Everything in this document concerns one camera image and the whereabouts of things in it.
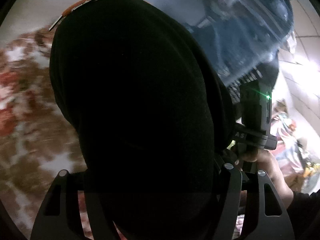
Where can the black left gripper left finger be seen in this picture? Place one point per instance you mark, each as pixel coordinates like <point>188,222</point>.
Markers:
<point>59,214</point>

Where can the floral brown white bedspread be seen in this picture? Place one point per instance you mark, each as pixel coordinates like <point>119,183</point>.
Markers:
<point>36,140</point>

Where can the blue hanging clothes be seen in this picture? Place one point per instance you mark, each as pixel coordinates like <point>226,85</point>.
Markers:
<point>240,38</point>

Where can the person's right hand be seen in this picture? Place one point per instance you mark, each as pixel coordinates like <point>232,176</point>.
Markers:
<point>266,161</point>

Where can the black orange patterned garment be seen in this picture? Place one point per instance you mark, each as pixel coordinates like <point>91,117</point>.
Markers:
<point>151,116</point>

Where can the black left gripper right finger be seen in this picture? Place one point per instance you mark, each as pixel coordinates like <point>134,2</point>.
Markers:
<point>265,214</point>

